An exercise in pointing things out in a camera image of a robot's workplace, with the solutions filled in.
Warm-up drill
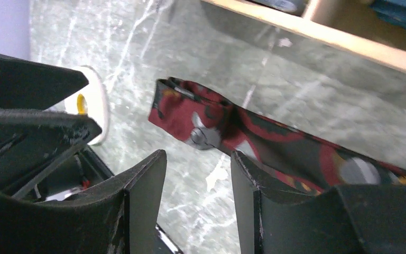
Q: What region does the wooden compartment tray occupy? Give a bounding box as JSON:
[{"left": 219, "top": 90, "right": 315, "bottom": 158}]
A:
[{"left": 209, "top": 1, "right": 406, "bottom": 73}]

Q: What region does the blue grey rolled tie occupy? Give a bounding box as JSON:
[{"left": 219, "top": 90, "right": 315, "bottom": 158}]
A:
[{"left": 253, "top": 0, "right": 309, "bottom": 15}]

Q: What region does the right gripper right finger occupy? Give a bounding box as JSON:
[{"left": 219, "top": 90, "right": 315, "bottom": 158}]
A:
[{"left": 230, "top": 151, "right": 406, "bottom": 253}]

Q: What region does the dark red floral tie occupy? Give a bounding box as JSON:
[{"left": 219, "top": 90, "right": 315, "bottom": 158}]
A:
[{"left": 149, "top": 77, "right": 406, "bottom": 195}]

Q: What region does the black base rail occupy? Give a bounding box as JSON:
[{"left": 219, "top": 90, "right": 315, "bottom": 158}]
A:
[{"left": 154, "top": 224, "right": 184, "bottom": 254}]

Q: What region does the white tape roll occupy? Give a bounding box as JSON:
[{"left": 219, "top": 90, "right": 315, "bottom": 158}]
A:
[{"left": 64, "top": 66, "right": 110, "bottom": 146}]

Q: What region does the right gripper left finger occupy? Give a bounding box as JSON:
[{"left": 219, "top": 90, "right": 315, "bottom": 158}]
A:
[{"left": 0, "top": 150, "right": 167, "bottom": 253}]

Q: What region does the navy yellow rolled tie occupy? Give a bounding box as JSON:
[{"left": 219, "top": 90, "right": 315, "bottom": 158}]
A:
[{"left": 370, "top": 0, "right": 406, "bottom": 29}]

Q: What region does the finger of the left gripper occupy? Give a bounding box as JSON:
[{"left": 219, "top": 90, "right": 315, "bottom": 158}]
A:
[
  {"left": 0, "top": 54, "right": 88, "bottom": 110},
  {"left": 0, "top": 109, "right": 102, "bottom": 191}
]

